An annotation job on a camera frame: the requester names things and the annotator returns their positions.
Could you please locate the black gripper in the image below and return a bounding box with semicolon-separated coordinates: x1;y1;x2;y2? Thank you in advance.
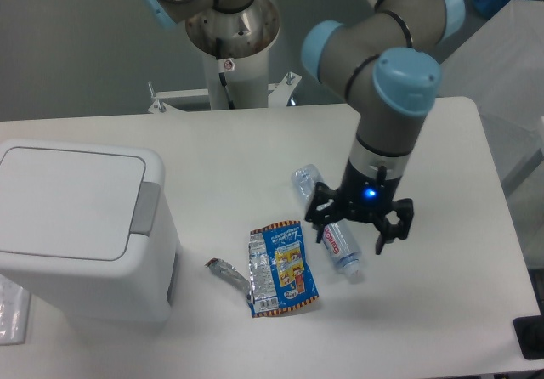
304;160;414;255

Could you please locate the white push-lid trash can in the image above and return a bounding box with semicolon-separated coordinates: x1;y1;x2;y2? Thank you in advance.
1;139;179;322

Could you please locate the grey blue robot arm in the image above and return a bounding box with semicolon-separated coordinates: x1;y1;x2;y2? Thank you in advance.
145;0;465;250

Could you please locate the clear plastic water bottle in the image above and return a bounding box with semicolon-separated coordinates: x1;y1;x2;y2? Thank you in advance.
291;164;362;284

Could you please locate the blue snack bag wrapper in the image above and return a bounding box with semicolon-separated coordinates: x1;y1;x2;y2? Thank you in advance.
248;220;319;318

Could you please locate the small silver foil wrapper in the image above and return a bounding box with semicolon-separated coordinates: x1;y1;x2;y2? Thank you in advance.
205;257;251;301

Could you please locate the black device table corner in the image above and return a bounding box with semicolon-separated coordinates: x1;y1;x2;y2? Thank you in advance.
513;315;543;360

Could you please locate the clear plastic sheet left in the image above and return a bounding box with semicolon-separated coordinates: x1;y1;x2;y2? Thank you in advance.
1;276;31;346

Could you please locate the black cable on pedestal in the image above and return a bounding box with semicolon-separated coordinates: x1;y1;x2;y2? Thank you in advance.
214;37;235;110

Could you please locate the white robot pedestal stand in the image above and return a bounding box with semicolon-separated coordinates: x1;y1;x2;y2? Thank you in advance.
148;0;302;113

